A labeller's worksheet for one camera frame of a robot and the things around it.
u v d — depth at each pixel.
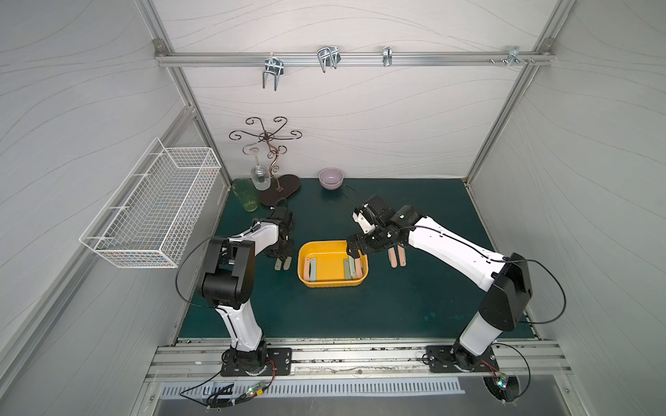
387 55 0.78
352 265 0.93
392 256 0.95
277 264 0.93
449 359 0.73
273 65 0.78
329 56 0.77
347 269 0.91
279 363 0.73
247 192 1.00
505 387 0.72
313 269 0.91
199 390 0.58
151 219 0.69
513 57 0.77
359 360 0.75
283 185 1.18
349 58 0.80
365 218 0.66
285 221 0.83
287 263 0.93
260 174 0.93
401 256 0.96
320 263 0.93
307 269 0.91
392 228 0.56
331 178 1.18
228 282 0.49
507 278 0.44
